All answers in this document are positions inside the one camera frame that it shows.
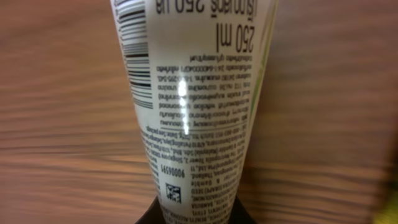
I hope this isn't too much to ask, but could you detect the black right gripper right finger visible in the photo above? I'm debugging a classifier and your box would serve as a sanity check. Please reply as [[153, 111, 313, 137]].
[[228, 197, 257, 224]]

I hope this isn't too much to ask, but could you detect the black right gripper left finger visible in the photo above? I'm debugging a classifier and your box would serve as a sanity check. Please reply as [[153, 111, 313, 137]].
[[135, 197, 165, 224]]

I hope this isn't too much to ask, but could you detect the white tube gold cap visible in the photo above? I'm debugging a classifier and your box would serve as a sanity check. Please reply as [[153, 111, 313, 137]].
[[111, 0, 278, 223]]

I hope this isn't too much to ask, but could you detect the green juice carton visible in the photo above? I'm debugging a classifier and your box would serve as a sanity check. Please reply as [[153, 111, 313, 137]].
[[373, 184, 397, 224]]

